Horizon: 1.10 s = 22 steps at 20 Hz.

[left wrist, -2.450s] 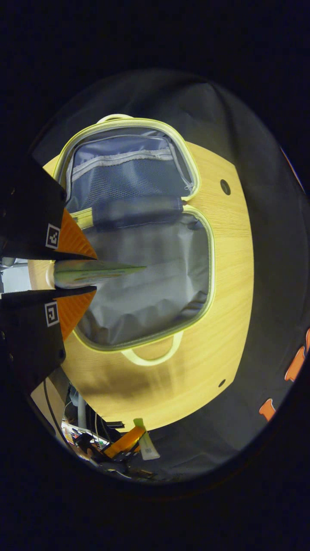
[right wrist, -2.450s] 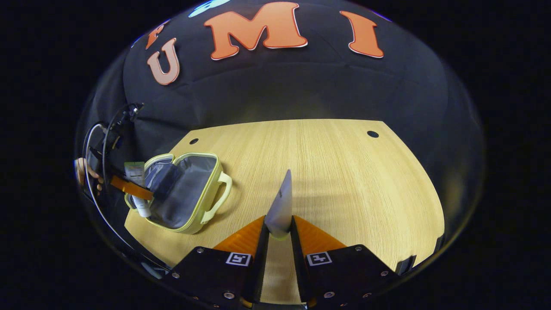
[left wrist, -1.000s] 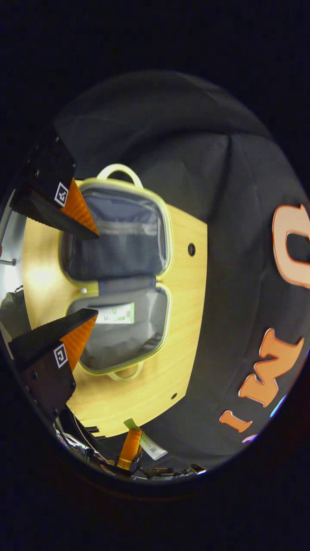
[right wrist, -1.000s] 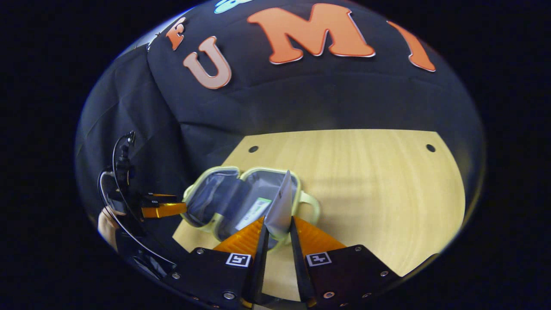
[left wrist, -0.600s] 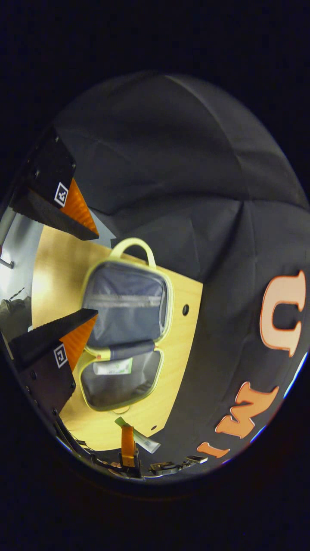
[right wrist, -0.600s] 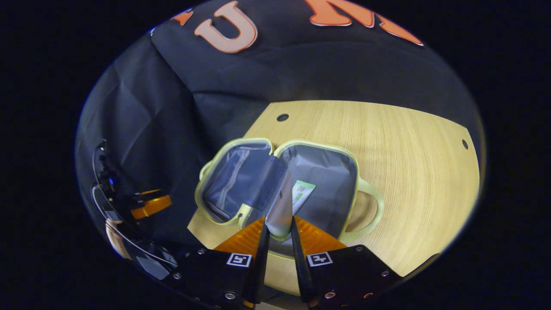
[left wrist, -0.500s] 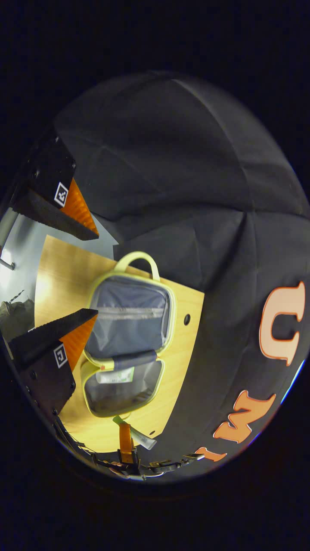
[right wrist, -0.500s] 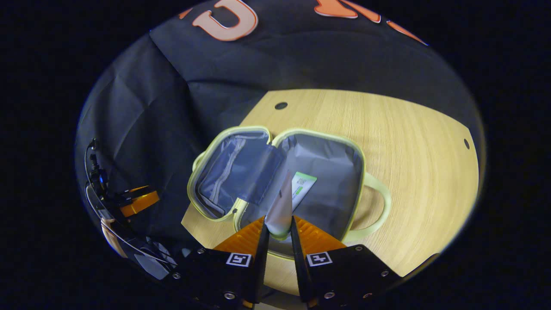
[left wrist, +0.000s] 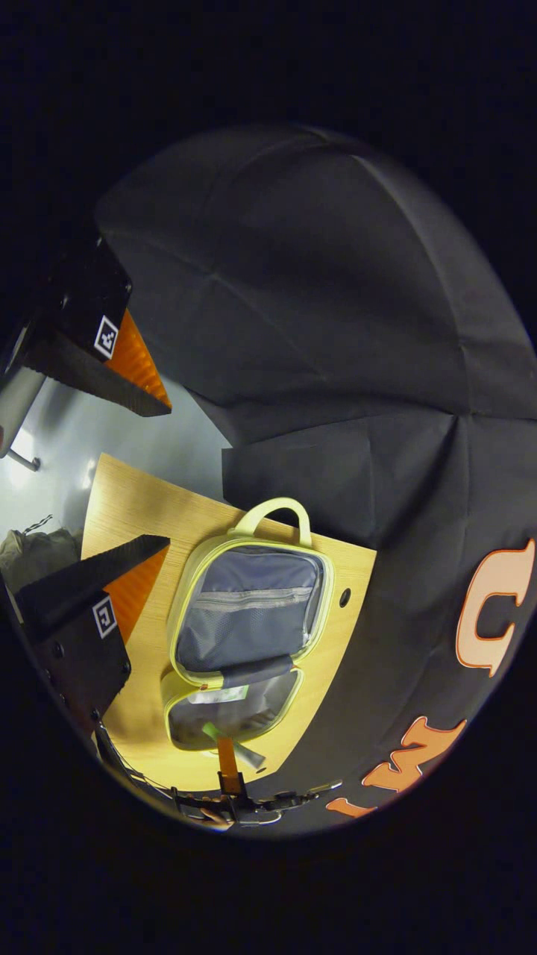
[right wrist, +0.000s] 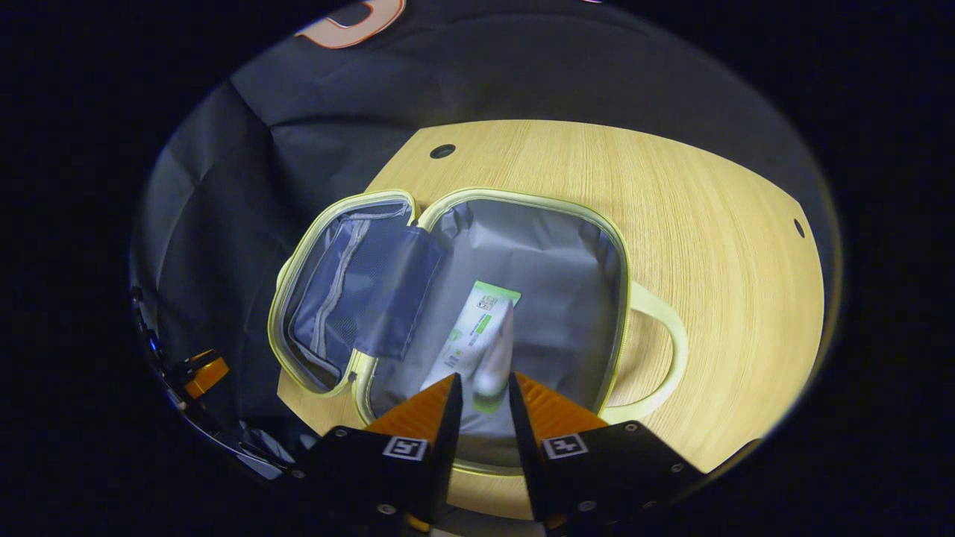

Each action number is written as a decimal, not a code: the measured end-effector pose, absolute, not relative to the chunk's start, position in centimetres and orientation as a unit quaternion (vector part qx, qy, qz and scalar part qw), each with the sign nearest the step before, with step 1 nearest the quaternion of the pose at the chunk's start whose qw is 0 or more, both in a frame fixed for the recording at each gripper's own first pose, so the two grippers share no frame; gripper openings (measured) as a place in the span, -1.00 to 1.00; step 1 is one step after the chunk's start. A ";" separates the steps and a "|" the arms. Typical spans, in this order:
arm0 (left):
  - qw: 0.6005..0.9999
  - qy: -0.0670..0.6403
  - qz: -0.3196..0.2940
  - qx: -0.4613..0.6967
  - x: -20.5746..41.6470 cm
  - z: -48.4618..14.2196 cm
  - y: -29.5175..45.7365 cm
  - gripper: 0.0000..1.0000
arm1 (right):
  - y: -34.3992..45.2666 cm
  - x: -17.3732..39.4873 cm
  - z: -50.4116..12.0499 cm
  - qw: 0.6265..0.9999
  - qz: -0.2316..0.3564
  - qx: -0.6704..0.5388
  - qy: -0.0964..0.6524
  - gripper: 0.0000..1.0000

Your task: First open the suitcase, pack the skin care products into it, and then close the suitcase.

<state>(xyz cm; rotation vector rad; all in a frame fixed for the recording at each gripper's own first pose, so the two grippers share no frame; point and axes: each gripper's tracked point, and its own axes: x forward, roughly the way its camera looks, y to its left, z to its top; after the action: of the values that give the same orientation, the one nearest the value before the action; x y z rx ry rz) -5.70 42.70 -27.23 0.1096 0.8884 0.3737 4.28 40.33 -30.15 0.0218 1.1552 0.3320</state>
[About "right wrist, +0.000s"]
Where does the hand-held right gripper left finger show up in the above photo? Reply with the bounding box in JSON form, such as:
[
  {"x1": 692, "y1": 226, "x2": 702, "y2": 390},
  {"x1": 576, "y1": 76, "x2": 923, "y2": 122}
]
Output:
[{"x1": 289, "y1": 372, "x2": 465, "y2": 536}]

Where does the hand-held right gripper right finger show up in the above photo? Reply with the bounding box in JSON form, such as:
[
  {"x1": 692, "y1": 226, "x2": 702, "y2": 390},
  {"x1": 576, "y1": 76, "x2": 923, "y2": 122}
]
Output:
[{"x1": 508, "y1": 371, "x2": 707, "y2": 534}]

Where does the cream suitcase with grey lining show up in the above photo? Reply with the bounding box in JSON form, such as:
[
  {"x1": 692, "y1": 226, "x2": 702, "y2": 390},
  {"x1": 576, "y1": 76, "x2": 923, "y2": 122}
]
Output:
[{"x1": 267, "y1": 186, "x2": 691, "y2": 478}]

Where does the black backdrop cloth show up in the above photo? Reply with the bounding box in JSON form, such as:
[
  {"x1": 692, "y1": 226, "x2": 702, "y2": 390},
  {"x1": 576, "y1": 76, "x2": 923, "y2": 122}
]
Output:
[{"x1": 131, "y1": 0, "x2": 821, "y2": 456}]

